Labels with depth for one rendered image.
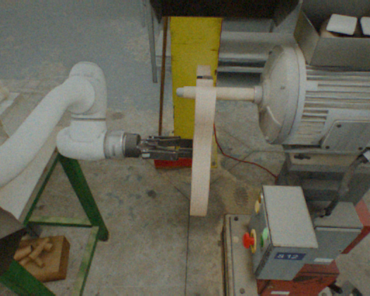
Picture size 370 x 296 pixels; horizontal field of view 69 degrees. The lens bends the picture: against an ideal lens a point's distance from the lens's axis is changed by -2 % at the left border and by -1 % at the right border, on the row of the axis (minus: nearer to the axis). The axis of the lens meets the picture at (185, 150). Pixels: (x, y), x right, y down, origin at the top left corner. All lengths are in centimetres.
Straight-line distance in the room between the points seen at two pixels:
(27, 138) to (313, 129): 61
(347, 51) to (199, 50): 110
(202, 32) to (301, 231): 121
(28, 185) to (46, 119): 43
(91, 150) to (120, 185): 130
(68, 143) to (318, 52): 68
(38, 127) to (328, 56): 61
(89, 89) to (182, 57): 95
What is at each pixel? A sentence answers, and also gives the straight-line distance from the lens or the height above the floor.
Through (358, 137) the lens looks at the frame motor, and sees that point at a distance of 73.
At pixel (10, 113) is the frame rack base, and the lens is 112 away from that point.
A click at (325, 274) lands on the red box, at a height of 61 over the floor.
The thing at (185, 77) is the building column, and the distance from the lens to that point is 173.
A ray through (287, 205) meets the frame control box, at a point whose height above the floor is 112.
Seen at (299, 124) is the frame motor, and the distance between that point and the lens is 67.
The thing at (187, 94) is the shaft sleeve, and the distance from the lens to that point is 72.
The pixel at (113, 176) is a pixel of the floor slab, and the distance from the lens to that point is 219.
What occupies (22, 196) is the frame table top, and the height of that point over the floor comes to 93.
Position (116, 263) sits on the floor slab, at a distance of 183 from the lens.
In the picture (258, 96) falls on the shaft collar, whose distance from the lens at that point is 73.
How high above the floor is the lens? 166
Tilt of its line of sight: 46 degrees down
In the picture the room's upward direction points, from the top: straight up
